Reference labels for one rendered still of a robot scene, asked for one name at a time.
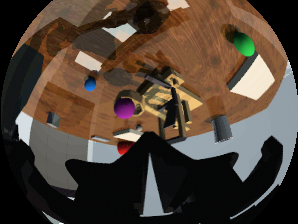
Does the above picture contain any grey ball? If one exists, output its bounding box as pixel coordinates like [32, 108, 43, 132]
[136, 125, 142, 132]

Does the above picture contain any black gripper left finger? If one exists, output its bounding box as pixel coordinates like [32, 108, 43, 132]
[65, 132, 149, 216]

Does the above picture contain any dark purple ball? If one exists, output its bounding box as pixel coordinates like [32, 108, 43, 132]
[114, 99, 136, 119]

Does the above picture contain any green ball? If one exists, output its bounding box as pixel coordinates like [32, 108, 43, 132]
[234, 32, 254, 56]

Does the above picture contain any white rectangular slab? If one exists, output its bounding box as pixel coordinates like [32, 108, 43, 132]
[113, 129, 144, 141]
[227, 49, 274, 100]

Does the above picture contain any blue ball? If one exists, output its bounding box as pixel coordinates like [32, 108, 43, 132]
[84, 77, 96, 91]

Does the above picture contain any red plastic cup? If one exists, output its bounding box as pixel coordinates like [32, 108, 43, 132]
[117, 141, 134, 155]

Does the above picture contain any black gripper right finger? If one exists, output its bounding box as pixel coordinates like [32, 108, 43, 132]
[149, 132, 239, 213]

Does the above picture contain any grey handleless cup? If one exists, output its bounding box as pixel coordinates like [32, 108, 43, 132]
[212, 116, 233, 144]

